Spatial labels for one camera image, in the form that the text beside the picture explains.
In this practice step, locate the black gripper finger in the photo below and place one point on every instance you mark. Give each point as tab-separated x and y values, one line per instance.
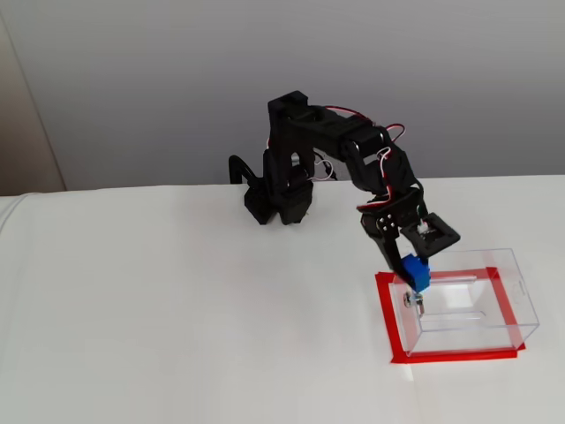
386	243
410	243

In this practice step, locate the blue lego brick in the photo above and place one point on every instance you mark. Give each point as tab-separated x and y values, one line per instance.
417	274

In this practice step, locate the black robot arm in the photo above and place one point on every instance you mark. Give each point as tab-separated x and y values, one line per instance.
318	132

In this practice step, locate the transparent plastic box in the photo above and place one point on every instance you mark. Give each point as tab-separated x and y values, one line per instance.
468	305

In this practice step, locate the silver cylinder lock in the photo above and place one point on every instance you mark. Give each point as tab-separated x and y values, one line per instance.
412	301

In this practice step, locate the black table clamp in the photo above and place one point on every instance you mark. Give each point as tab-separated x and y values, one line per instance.
238	165

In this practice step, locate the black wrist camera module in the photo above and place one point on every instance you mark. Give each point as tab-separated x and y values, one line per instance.
439	236

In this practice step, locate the red tape frame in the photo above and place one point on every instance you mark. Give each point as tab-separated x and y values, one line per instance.
384	309

